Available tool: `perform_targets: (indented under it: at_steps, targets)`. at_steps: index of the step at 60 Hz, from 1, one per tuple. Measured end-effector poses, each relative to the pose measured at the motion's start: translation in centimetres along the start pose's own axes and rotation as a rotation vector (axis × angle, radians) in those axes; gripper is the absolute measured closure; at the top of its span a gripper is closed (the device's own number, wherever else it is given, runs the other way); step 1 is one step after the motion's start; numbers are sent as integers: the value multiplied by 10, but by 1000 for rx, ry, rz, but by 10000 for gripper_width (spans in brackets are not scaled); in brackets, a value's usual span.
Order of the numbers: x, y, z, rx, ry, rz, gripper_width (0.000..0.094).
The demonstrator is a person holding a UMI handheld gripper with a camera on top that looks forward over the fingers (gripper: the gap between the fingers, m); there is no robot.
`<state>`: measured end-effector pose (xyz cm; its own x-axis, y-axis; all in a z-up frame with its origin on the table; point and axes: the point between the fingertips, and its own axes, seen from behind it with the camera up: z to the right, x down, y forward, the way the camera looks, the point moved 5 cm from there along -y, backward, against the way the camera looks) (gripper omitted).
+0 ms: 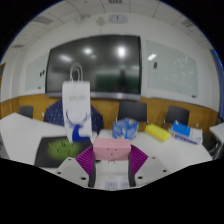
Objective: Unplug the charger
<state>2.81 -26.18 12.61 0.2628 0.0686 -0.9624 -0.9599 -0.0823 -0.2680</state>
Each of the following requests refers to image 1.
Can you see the large black wall screen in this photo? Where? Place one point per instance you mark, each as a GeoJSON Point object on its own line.
{"type": "Point", "coordinates": [96, 65]}

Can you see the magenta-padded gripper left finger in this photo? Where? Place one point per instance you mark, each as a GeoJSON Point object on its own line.
{"type": "Point", "coordinates": [71, 168]}

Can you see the blue curtain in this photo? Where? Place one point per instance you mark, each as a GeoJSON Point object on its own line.
{"type": "Point", "coordinates": [218, 76]}

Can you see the blue white paper ream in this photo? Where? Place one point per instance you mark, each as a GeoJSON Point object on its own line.
{"type": "Point", "coordinates": [185, 132]}

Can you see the white ceiling device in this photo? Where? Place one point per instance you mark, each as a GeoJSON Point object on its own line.
{"type": "Point", "coordinates": [118, 19]}

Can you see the white power strip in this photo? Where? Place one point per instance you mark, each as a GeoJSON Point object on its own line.
{"type": "Point", "coordinates": [115, 184]}

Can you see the large glass whiteboard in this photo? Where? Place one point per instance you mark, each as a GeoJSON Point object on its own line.
{"type": "Point", "coordinates": [171, 68]}

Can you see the yellow box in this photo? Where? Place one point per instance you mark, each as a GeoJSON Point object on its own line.
{"type": "Point", "coordinates": [157, 132]}

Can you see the navy dotted cloth bag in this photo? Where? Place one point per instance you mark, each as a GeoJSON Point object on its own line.
{"type": "Point", "coordinates": [53, 113]}

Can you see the black whiteboard eraser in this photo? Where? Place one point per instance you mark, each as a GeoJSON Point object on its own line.
{"type": "Point", "coordinates": [155, 65]}

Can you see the blue tissue box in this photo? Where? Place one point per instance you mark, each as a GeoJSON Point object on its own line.
{"type": "Point", "coordinates": [125, 128]}

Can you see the pink charger block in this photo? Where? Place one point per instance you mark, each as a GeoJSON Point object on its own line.
{"type": "Point", "coordinates": [111, 149]}

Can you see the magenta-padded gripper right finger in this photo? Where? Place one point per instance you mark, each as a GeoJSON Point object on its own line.
{"type": "Point", "coordinates": [151, 168]}

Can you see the white side table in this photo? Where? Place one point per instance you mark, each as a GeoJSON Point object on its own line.
{"type": "Point", "coordinates": [218, 129]}

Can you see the small glass whiteboard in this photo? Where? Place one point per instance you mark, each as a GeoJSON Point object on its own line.
{"type": "Point", "coordinates": [36, 73]}

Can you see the white paper bag blue deer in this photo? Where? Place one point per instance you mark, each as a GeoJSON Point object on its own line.
{"type": "Point", "coordinates": [77, 111]}

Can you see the black mouse pad green print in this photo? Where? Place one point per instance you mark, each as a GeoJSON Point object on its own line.
{"type": "Point", "coordinates": [56, 150]}

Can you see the black office chair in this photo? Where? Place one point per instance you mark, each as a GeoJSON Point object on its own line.
{"type": "Point", "coordinates": [213, 146]}
{"type": "Point", "coordinates": [26, 111]}
{"type": "Point", "coordinates": [177, 115]}
{"type": "Point", "coordinates": [132, 111]}

